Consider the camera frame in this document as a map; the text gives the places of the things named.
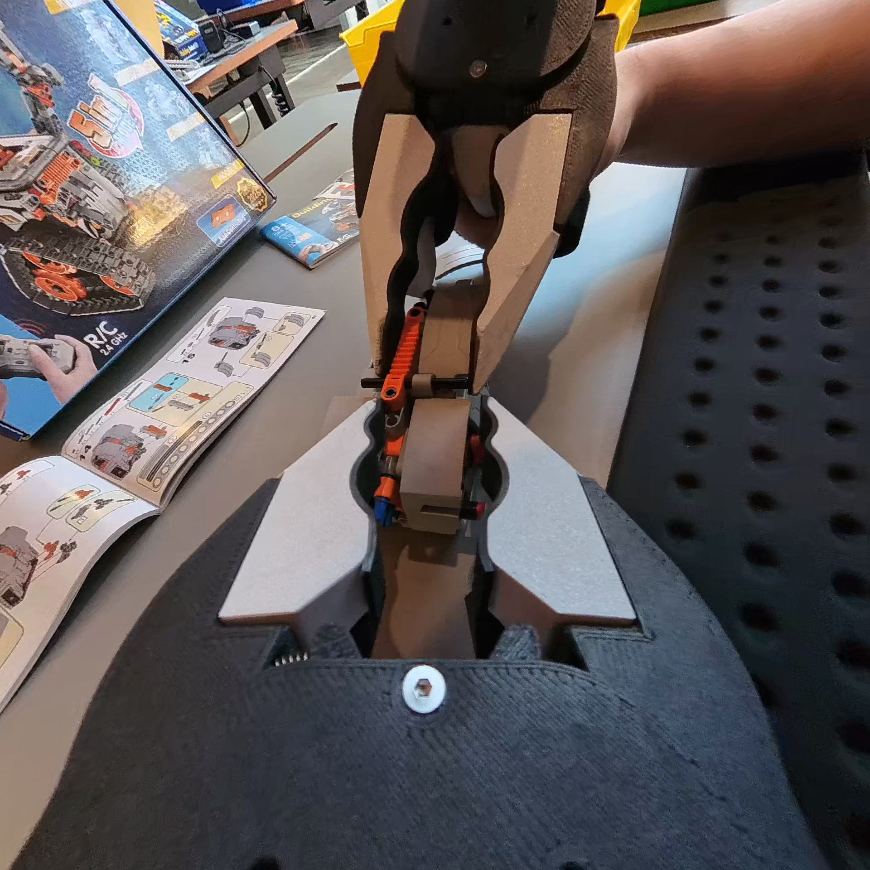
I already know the grey orange building block model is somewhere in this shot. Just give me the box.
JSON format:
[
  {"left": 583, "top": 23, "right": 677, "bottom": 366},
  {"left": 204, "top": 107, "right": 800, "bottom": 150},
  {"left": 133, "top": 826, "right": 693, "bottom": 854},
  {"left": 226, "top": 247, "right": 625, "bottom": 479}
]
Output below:
[{"left": 360, "top": 282, "right": 493, "bottom": 538}]

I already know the yellow plastic bin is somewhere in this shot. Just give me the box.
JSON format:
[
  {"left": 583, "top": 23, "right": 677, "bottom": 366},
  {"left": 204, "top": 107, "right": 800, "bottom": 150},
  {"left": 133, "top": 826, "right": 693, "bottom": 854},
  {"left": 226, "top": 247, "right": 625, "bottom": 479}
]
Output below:
[{"left": 338, "top": 0, "right": 641, "bottom": 69}]

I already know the person's right forearm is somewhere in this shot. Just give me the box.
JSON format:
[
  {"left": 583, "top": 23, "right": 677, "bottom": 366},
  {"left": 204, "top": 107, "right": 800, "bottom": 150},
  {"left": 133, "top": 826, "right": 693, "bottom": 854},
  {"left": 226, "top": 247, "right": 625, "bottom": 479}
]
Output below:
[{"left": 612, "top": 0, "right": 870, "bottom": 171}]

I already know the grey desk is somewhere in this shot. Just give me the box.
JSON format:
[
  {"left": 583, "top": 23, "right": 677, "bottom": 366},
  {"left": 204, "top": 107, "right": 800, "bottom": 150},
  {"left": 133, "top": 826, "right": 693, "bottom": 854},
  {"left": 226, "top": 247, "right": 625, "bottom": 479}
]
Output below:
[{"left": 0, "top": 88, "right": 691, "bottom": 870}]

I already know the blue toy box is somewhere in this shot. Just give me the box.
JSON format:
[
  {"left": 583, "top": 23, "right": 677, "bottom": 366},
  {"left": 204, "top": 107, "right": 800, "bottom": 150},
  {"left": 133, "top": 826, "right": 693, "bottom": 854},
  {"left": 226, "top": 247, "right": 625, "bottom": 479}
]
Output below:
[{"left": 0, "top": 0, "right": 278, "bottom": 441}]

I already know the small closed blue booklet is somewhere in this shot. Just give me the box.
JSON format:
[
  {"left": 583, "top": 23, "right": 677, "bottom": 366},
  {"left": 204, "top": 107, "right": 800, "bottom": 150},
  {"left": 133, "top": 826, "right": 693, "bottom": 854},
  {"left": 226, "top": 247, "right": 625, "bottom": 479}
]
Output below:
[{"left": 260, "top": 170, "right": 360, "bottom": 269}]

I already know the small blue yellow package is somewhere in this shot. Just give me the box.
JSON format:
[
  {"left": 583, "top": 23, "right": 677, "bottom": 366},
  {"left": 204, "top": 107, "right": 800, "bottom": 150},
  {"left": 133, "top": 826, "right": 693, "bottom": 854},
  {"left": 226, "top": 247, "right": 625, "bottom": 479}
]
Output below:
[{"left": 155, "top": 0, "right": 205, "bottom": 62}]

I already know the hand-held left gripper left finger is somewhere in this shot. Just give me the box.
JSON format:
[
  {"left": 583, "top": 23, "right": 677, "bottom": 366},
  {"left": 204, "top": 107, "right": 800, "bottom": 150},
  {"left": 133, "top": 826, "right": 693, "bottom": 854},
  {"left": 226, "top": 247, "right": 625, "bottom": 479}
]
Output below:
[{"left": 217, "top": 400, "right": 382, "bottom": 647}]

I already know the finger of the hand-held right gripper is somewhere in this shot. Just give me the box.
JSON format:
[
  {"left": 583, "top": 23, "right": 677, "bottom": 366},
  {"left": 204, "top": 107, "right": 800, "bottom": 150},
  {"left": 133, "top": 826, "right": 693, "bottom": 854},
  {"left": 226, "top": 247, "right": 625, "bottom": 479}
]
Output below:
[
  {"left": 358, "top": 112, "right": 453, "bottom": 375},
  {"left": 469, "top": 111, "right": 575, "bottom": 395}
]

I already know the black studded mat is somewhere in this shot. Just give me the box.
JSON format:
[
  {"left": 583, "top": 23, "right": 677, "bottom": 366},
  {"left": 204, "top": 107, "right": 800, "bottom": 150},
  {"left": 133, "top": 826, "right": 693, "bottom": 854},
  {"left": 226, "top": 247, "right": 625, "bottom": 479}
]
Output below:
[{"left": 605, "top": 163, "right": 870, "bottom": 870}]

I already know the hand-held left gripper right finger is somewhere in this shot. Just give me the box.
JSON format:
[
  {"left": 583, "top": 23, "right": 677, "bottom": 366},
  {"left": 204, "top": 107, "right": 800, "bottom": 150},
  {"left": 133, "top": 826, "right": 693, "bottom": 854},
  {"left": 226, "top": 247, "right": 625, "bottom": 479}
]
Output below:
[{"left": 479, "top": 397, "right": 640, "bottom": 633}]

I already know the brown table with black legs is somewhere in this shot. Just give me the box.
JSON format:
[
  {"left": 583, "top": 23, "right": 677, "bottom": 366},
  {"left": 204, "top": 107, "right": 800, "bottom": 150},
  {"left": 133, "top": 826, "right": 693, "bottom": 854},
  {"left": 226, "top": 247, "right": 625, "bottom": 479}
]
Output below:
[{"left": 184, "top": 19, "right": 300, "bottom": 147}]

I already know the open instruction booklet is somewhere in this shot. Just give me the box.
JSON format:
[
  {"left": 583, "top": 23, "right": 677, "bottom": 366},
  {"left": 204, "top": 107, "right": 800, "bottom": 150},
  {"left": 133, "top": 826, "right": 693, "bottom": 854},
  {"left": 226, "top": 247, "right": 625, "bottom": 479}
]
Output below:
[{"left": 0, "top": 297, "right": 327, "bottom": 715}]

